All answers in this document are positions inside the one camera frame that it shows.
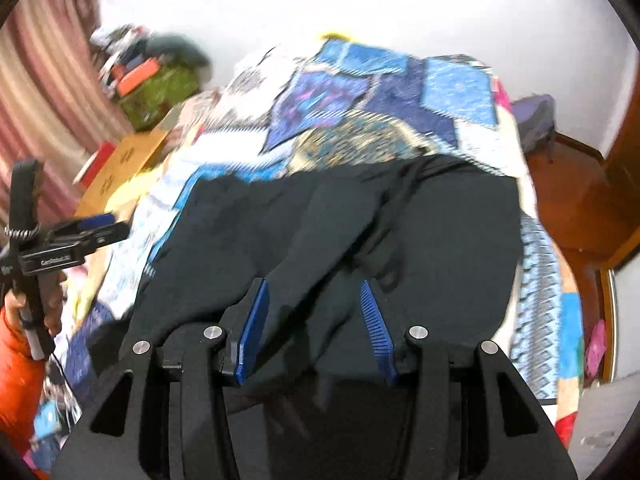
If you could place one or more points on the dark grey jacket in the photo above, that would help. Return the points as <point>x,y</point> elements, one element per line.
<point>180,47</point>

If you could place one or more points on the black zip hoodie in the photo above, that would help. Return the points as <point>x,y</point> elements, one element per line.
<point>310,230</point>

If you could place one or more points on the striped brown curtain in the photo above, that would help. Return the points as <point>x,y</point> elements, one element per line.
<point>45,70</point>

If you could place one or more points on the red box with white lid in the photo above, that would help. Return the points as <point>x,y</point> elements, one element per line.
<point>97,160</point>

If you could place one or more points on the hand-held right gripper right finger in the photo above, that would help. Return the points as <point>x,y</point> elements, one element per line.
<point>378,335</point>

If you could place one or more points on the blue patchwork blanket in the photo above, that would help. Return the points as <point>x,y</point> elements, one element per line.
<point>350,100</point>

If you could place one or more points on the striped patterned cloth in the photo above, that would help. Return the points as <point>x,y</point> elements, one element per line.
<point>195,110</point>

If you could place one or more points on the brown wooden door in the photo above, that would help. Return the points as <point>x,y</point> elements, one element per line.
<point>627,150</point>

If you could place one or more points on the pile of clutter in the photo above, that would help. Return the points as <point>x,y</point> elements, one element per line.
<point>117,50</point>

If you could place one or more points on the person's left hand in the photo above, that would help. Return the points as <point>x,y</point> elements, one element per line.
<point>56,305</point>

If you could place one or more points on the wooden folding table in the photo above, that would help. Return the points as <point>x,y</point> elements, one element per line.
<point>125,160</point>

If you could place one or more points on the person's left forearm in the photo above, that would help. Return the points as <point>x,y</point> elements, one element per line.
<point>20,375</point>

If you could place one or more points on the yellow rounded object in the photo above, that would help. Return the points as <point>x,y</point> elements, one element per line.
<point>337,36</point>

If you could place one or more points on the purple chair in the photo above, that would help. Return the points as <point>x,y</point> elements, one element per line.
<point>535,120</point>

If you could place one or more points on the orange box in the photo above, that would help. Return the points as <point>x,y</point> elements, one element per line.
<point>139,76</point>

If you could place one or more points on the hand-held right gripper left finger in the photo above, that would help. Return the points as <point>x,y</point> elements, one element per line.
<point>252,330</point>

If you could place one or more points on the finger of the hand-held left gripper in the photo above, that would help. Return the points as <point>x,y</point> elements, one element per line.
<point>92,221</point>
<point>107,236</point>

